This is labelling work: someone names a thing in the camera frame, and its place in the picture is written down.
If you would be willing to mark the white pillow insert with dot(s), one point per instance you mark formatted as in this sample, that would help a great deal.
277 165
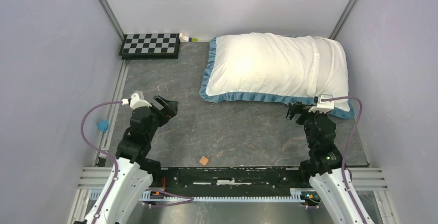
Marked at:
333 72

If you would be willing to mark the small orange cube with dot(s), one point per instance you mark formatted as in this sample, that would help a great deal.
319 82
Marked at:
204 161

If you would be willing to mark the white pillowcase with blue ruffle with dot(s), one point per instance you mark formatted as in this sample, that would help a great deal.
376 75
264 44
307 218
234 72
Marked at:
265 67

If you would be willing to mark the white slotted cable duct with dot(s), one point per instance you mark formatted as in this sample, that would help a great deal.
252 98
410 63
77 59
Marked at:
294 196

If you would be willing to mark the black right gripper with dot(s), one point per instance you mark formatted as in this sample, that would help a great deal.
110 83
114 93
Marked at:
303 110

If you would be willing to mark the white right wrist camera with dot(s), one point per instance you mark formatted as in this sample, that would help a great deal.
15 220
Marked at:
322 104

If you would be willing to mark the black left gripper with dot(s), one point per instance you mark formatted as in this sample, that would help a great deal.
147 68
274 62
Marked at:
169 110

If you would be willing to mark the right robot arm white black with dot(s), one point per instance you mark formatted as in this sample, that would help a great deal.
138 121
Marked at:
325 170

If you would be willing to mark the black white checkerboard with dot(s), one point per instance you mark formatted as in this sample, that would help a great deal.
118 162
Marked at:
150 46

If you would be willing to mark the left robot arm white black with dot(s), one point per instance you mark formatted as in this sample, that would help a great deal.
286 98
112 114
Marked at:
132 172

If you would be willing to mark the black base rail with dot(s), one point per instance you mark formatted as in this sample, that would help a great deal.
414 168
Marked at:
271 181

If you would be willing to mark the blue tape piece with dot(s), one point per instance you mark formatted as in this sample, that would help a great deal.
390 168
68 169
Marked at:
103 125

